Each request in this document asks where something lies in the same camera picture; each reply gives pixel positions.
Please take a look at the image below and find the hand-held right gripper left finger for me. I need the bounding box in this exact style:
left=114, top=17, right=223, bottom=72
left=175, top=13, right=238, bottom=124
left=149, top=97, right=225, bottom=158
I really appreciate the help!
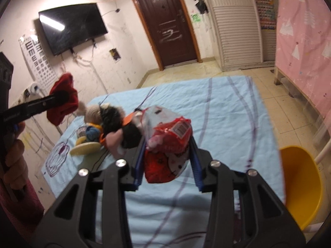
left=31, top=134, right=146, bottom=248

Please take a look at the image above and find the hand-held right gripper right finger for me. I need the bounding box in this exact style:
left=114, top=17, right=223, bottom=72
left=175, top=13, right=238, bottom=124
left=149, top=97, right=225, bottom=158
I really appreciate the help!
left=189, top=134, right=307, bottom=248

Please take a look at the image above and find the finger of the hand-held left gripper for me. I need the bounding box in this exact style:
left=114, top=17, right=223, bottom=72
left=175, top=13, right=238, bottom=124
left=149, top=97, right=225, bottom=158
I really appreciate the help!
left=4, top=91, right=71, bottom=126

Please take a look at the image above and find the red snack bag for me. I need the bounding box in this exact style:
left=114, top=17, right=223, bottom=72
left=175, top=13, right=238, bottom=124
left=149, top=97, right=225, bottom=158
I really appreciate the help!
left=142, top=105, right=193, bottom=184

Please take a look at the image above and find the person's left forearm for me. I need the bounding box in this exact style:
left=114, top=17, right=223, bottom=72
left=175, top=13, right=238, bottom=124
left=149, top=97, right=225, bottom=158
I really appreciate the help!
left=0, top=181, right=46, bottom=241

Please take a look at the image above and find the person's left hand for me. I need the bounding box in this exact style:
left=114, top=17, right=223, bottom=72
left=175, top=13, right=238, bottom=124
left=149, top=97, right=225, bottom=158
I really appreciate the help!
left=2, top=121, right=28, bottom=189

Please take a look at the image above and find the white tissue roll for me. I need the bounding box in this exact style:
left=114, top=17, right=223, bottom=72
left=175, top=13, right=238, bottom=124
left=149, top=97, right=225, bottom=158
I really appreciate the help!
left=28, top=82, right=41, bottom=96

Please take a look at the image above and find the red cloth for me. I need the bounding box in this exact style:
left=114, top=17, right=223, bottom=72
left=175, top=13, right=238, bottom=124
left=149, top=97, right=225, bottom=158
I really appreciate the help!
left=47, top=73, right=79, bottom=127

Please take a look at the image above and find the black and pink plush toy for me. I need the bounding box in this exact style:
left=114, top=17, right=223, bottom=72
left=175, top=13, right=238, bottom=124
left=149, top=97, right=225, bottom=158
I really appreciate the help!
left=100, top=104, right=145, bottom=155

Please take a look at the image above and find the eye chart poster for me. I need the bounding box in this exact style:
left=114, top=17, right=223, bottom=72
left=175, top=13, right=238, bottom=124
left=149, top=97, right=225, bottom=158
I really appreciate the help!
left=19, top=34, right=58, bottom=95

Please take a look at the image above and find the beige plush toy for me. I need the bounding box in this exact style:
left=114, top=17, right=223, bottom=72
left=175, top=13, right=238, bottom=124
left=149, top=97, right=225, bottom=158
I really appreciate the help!
left=76, top=101, right=104, bottom=124

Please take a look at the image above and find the blue and yellow plush toy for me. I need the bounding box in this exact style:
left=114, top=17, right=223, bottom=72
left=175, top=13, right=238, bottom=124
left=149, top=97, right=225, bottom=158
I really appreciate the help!
left=69, top=124, right=104, bottom=157

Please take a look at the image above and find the light blue striped cloth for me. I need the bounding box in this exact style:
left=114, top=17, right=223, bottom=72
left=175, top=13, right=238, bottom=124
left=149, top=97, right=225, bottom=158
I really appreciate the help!
left=41, top=75, right=286, bottom=248

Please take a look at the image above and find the yellow plastic chair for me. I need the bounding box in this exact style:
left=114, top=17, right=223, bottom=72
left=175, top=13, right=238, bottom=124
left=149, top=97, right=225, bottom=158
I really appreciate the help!
left=279, top=146, right=324, bottom=231

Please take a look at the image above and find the white louvered wardrobe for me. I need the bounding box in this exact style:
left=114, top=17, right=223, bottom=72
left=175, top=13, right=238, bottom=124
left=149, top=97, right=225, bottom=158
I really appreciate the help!
left=200, top=0, right=278, bottom=71

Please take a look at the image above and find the dark brown door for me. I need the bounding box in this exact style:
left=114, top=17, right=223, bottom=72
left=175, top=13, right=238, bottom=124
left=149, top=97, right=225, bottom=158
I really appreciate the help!
left=131, top=0, right=201, bottom=71

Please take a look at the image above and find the black hanging bag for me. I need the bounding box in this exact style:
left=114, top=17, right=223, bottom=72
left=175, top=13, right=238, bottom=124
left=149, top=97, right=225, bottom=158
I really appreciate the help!
left=195, top=0, right=209, bottom=14

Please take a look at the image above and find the pink tree print sheet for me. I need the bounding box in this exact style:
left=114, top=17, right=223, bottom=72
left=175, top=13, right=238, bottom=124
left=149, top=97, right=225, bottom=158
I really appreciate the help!
left=274, top=0, right=331, bottom=124

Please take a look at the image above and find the colourful grid poster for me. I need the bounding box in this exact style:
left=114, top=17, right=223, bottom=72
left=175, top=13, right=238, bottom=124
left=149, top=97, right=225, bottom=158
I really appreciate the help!
left=252, top=0, right=277, bottom=31

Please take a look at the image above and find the white wall cable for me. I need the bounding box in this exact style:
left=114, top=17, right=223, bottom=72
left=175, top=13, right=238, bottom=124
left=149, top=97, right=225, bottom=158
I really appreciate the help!
left=73, top=40, right=109, bottom=95

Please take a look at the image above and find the black wall television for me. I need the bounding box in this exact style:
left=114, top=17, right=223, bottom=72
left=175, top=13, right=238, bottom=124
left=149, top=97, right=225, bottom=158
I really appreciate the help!
left=38, top=2, right=108, bottom=56

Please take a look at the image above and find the wooden bed frame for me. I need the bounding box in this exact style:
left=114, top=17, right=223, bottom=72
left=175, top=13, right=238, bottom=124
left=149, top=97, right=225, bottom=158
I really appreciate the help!
left=274, top=66, right=324, bottom=120

